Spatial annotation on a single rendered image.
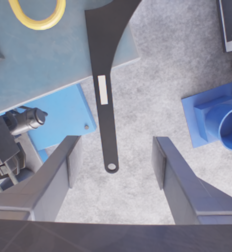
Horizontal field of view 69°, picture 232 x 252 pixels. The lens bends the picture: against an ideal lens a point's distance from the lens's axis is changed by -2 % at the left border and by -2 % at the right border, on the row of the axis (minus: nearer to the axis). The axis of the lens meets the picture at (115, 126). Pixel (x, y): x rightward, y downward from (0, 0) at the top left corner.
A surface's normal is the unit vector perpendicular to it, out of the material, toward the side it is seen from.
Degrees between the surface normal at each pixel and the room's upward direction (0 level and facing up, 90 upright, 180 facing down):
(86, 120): 0
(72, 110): 0
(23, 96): 0
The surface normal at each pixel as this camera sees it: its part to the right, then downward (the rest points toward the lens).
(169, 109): -0.02, 0.27
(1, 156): 0.94, -0.32
